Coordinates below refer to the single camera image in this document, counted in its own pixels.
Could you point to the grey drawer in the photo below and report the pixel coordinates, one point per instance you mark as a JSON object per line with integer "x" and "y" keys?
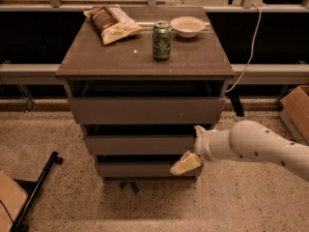
{"x": 136, "y": 166}
{"x": 139, "y": 140}
{"x": 138, "y": 102}

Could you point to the grey bottom drawer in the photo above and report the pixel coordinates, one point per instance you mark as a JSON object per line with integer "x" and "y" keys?
{"x": 136, "y": 166}

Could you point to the chips bag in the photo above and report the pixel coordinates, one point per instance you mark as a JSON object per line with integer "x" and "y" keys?
{"x": 112, "y": 23}

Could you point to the cardboard box right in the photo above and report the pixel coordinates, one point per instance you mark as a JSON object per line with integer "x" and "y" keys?
{"x": 295, "y": 113}

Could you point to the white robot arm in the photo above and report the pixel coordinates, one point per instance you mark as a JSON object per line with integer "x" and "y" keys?
{"x": 245, "y": 141}

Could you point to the green soda can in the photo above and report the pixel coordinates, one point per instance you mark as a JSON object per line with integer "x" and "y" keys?
{"x": 162, "y": 35}

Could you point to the cardboard box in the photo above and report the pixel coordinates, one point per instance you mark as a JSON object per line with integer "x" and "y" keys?
{"x": 12, "y": 197}
{"x": 295, "y": 113}

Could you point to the grey drawer cabinet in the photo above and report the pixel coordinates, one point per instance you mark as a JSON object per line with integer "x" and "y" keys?
{"x": 198, "y": 58}

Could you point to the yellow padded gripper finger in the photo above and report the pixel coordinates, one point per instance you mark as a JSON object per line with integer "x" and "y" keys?
{"x": 199, "y": 130}
{"x": 187, "y": 162}

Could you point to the grey middle drawer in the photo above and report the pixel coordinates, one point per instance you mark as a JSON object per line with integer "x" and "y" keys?
{"x": 139, "y": 140}

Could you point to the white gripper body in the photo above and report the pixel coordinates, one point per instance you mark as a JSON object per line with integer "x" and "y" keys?
{"x": 203, "y": 145}

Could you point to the black stand leg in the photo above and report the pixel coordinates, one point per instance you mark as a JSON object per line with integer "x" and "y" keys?
{"x": 32, "y": 189}

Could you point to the white bowl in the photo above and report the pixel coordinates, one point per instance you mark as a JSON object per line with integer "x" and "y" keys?
{"x": 187, "y": 26}

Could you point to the grey top drawer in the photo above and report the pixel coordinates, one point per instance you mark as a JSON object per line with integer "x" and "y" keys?
{"x": 138, "y": 102}

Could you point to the cardboard box left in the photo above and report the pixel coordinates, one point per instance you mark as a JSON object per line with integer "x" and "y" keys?
{"x": 12, "y": 197}

